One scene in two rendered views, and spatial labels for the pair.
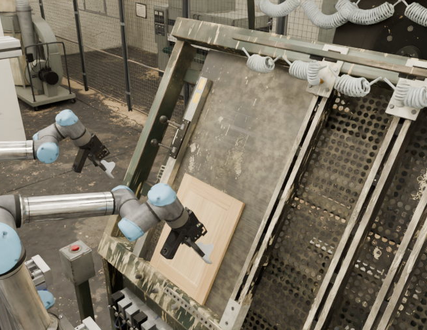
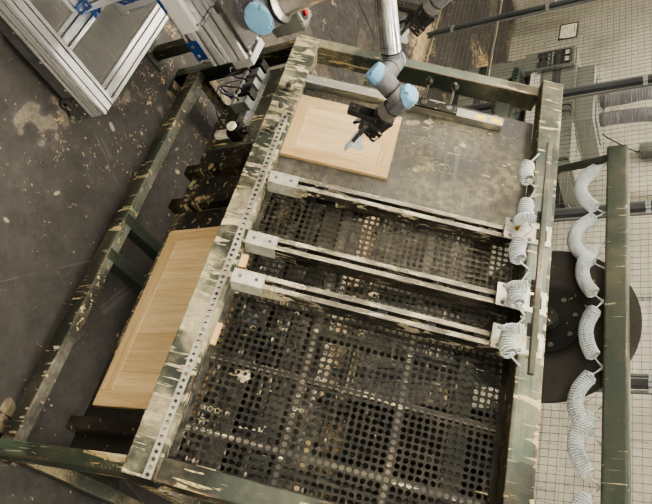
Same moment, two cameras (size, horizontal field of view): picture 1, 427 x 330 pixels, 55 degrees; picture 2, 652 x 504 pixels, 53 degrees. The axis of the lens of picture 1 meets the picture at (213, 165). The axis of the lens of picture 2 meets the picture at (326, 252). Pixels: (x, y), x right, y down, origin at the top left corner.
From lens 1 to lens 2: 1.17 m
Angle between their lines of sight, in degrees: 7
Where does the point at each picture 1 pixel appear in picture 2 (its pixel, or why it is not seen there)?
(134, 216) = (388, 75)
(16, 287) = not seen: outside the picture
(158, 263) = (305, 103)
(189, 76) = (500, 107)
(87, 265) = (288, 28)
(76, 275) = not seen: hidden behind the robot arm
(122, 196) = (399, 60)
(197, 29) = (552, 107)
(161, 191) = (412, 95)
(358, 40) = (558, 274)
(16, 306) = not seen: outside the picture
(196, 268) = (312, 142)
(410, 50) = (554, 318)
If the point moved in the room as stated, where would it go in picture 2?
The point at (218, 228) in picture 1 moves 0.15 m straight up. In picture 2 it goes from (357, 158) to (387, 153)
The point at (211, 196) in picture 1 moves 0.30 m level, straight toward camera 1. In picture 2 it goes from (386, 146) to (357, 149)
